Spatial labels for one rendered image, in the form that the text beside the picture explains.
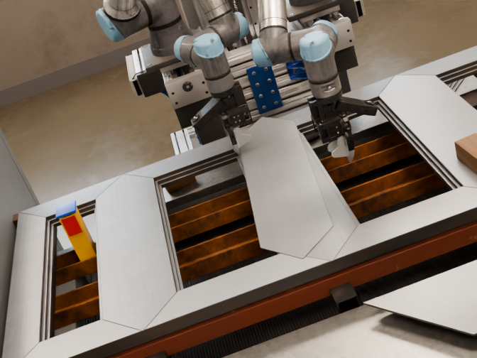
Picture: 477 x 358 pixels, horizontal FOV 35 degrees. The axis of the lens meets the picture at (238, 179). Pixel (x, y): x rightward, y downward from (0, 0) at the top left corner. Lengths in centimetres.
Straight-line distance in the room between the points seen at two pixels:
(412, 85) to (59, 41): 378
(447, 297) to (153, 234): 78
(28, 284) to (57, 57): 384
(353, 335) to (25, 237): 103
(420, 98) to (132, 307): 102
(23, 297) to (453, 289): 105
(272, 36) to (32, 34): 387
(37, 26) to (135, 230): 377
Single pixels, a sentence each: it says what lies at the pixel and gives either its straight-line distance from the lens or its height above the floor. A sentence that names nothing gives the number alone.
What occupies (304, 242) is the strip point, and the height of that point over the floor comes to 85.
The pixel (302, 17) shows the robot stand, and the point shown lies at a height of 102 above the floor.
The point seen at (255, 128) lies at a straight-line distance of 230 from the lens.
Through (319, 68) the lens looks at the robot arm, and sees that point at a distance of 184.
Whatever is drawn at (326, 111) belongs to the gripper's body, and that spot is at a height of 102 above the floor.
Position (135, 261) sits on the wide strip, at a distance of 192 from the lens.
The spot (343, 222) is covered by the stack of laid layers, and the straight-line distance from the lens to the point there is 180.
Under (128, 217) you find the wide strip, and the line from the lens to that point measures 210.
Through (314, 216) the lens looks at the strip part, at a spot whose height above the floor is 85.
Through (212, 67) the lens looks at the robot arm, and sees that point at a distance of 205.
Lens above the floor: 190
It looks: 30 degrees down
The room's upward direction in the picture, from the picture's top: 19 degrees counter-clockwise
